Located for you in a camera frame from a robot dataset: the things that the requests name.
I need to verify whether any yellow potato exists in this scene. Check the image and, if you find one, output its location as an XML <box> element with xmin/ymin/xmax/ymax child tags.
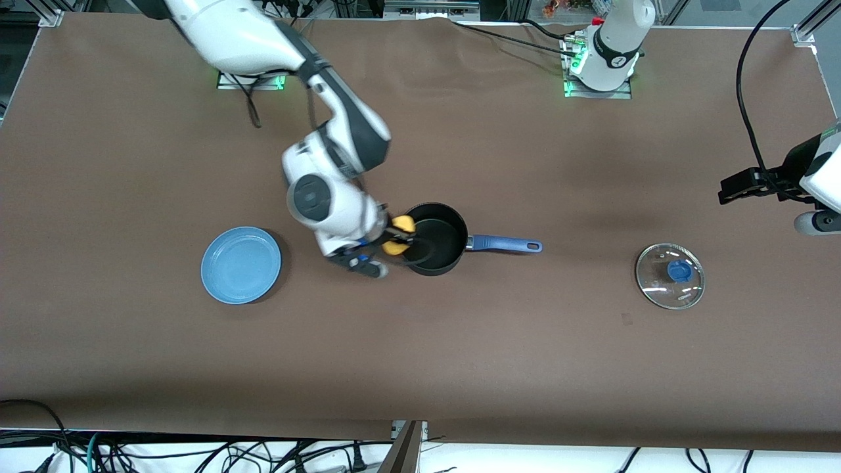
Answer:
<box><xmin>382</xmin><ymin>215</ymin><xmax>417</xmax><ymax>257</ymax></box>

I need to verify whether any glass lid with blue knob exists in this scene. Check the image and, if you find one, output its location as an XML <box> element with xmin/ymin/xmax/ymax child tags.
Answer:
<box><xmin>635</xmin><ymin>242</ymin><xmax>706</xmax><ymax>310</ymax></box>

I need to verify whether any brown table cover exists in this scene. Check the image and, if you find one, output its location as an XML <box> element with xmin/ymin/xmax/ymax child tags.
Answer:
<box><xmin>0</xmin><ymin>12</ymin><xmax>841</xmax><ymax>454</ymax></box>

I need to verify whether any blue round plate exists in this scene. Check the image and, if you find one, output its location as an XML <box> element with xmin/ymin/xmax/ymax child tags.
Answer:
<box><xmin>200</xmin><ymin>226</ymin><xmax>283</xmax><ymax>305</ymax></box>

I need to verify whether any black pot with blue handle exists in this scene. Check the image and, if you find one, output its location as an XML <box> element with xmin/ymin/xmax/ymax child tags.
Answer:
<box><xmin>401</xmin><ymin>202</ymin><xmax>544</xmax><ymax>277</ymax></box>

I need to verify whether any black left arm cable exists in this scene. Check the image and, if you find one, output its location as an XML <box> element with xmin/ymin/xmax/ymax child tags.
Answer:
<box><xmin>736</xmin><ymin>0</ymin><xmax>817</xmax><ymax>202</ymax></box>

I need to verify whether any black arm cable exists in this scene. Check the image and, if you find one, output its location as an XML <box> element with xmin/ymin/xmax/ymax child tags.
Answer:
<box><xmin>736</xmin><ymin>0</ymin><xmax>817</xmax><ymax>202</ymax></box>
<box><xmin>239</xmin><ymin>66</ymin><xmax>361</xmax><ymax>179</ymax></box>

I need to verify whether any aluminium frame profile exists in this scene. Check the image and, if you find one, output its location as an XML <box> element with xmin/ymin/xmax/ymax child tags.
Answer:
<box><xmin>791</xmin><ymin>0</ymin><xmax>841</xmax><ymax>47</ymax></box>
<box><xmin>36</xmin><ymin>0</ymin><xmax>66</xmax><ymax>28</ymax></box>

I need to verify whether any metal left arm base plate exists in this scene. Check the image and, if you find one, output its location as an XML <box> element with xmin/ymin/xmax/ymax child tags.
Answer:
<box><xmin>560</xmin><ymin>34</ymin><xmax>633</xmax><ymax>100</ymax></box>

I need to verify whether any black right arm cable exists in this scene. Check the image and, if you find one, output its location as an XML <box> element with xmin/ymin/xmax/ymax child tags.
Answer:
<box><xmin>239</xmin><ymin>66</ymin><xmax>361</xmax><ymax>179</ymax></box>

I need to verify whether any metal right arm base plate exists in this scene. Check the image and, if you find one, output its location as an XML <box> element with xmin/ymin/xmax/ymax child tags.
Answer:
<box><xmin>216</xmin><ymin>69</ymin><xmax>288</xmax><ymax>91</ymax></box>

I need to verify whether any grey metal table post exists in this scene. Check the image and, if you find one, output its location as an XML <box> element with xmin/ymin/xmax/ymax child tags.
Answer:
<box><xmin>378</xmin><ymin>420</ymin><xmax>429</xmax><ymax>473</ymax></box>

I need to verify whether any black power plug cable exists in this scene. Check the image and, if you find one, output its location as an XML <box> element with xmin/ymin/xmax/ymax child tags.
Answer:
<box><xmin>289</xmin><ymin>441</ymin><xmax>369</xmax><ymax>472</ymax></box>

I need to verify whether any black cable on table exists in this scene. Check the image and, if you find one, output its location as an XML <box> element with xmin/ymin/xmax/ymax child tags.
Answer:
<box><xmin>452</xmin><ymin>20</ymin><xmax>580</xmax><ymax>57</ymax></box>

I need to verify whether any aluminium rail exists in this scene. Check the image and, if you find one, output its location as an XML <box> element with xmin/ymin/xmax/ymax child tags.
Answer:
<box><xmin>384</xmin><ymin>0</ymin><xmax>481</xmax><ymax>18</ymax></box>

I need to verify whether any black looped floor cable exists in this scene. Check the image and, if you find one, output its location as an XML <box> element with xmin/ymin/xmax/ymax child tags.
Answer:
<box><xmin>0</xmin><ymin>399</ymin><xmax>72</xmax><ymax>473</ymax></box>

